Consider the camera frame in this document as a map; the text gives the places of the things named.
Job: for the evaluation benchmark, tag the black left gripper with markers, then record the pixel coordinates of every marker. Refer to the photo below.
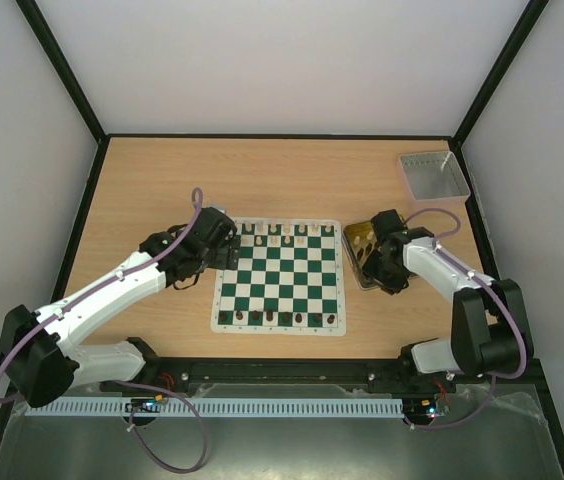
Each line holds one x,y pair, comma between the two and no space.
222,262

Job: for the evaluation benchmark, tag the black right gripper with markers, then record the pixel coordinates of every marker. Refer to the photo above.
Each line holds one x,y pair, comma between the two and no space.
377,265

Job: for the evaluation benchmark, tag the gold metal tin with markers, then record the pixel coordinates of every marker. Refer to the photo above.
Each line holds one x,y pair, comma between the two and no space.
358,255

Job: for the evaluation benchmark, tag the green white chess board mat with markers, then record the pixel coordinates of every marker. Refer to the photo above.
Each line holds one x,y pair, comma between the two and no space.
285,265

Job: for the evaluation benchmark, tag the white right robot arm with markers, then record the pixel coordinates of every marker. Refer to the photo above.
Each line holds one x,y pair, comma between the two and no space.
489,333

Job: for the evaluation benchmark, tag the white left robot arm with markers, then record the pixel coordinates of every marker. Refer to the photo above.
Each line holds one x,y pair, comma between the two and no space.
42,351

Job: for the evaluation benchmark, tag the silver pink tin lid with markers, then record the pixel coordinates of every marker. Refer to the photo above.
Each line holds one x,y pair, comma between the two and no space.
432,179

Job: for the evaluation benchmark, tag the grey slotted cable duct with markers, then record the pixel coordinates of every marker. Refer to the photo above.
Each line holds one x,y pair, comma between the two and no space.
222,408

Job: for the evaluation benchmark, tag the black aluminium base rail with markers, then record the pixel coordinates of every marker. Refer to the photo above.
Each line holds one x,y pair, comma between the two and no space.
375,376

